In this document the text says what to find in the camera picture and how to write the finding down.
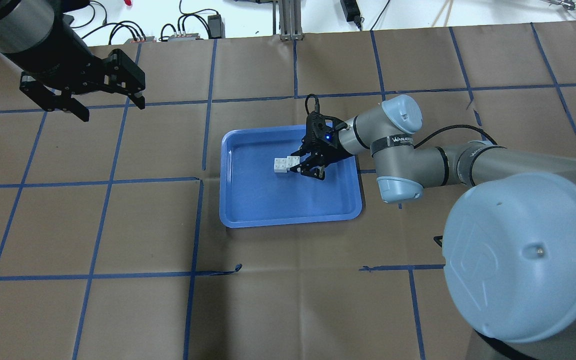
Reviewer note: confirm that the blue plastic tray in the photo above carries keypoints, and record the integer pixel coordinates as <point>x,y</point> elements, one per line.
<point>252,194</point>

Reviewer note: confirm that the aluminium frame post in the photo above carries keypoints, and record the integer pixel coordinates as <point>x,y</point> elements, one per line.
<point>287,20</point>

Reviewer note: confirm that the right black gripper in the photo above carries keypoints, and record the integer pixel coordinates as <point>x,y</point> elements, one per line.
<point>332,151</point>

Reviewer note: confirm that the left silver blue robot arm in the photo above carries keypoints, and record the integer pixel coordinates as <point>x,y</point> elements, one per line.
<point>38,25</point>

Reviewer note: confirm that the black power adapter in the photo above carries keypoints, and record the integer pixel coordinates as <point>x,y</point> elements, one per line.
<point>351,11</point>

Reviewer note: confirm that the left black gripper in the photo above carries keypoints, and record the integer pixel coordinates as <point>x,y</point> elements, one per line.
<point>58,55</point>

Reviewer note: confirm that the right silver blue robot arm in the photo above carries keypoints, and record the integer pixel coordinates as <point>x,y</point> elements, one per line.
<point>509,242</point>

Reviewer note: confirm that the white block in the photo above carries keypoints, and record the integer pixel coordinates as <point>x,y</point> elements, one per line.
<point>280,165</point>
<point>292,161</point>

